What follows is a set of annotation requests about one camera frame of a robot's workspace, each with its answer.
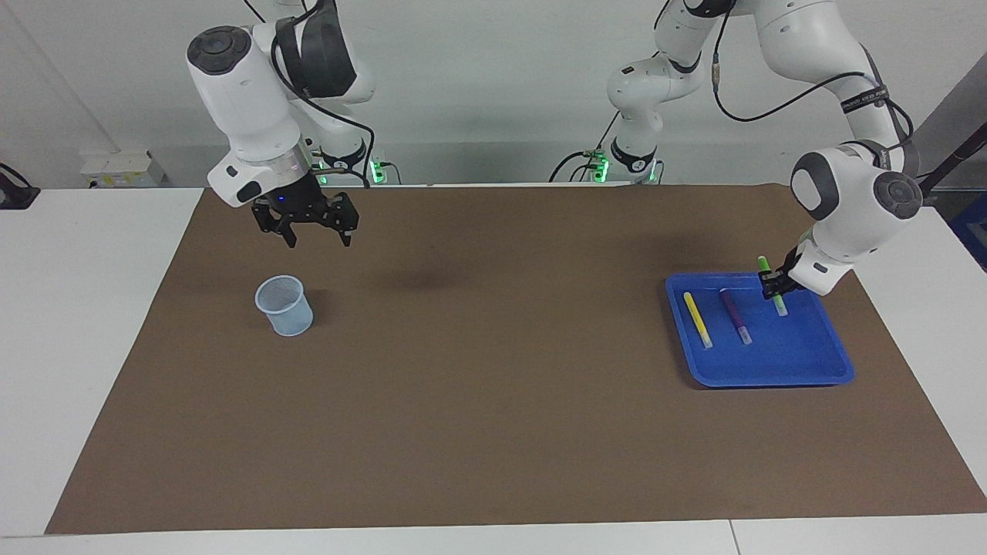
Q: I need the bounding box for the pale blue mesh pen cup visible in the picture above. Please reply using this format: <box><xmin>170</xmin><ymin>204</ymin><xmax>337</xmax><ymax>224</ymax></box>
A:
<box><xmin>254</xmin><ymin>275</ymin><xmax>315</xmax><ymax>338</ymax></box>

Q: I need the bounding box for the black table clamp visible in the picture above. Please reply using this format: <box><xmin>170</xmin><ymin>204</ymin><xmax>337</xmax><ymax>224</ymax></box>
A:
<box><xmin>0</xmin><ymin>163</ymin><xmax>41</xmax><ymax>210</ymax></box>

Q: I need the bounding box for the white wall socket box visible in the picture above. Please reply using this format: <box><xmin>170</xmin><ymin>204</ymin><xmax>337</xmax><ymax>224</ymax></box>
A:
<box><xmin>81</xmin><ymin>150</ymin><xmax>164</xmax><ymax>188</ymax></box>

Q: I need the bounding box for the purple highlighter pen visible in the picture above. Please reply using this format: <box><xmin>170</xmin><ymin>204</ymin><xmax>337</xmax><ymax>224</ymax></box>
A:
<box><xmin>719</xmin><ymin>288</ymin><xmax>753</xmax><ymax>345</ymax></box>

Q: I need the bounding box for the black left arm base cable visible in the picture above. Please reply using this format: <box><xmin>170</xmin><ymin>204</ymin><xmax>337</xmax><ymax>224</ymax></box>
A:
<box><xmin>549</xmin><ymin>116</ymin><xmax>618</xmax><ymax>183</ymax></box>

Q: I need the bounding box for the blue plastic tray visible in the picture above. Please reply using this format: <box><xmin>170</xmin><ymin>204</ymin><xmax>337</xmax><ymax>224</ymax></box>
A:
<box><xmin>665</xmin><ymin>271</ymin><xmax>855</xmax><ymax>389</ymax></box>

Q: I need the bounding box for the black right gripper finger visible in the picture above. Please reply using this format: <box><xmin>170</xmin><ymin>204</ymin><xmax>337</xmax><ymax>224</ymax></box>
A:
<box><xmin>325</xmin><ymin>193</ymin><xmax>360</xmax><ymax>247</ymax></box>
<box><xmin>253</xmin><ymin>202</ymin><xmax>298</xmax><ymax>248</ymax></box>

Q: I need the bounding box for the blue crate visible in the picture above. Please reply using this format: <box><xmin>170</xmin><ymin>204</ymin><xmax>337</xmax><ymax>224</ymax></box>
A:
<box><xmin>948</xmin><ymin>193</ymin><xmax>987</xmax><ymax>272</ymax></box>

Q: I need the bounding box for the green highlighter pen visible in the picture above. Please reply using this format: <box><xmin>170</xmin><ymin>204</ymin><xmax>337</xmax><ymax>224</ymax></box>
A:
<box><xmin>757</xmin><ymin>256</ymin><xmax>789</xmax><ymax>317</ymax></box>

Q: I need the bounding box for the brown table mat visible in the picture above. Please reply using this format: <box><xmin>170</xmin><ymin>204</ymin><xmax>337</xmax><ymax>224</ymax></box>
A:
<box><xmin>45</xmin><ymin>183</ymin><xmax>987</xmax><ymax>535</ymax></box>

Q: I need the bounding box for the black stand pole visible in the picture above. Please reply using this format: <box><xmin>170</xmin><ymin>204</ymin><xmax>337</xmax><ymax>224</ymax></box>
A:
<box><xmin>918</xmin><ymin>122</ymin><xmax>987</xmax><ymax>205</ymax></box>

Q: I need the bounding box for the yellow highlighter pen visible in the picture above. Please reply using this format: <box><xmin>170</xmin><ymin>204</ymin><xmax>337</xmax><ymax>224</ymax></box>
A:
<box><xmin>683</xmin><ymin>291</ymin><xmax>714</xmax><ymax>349</ymax></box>

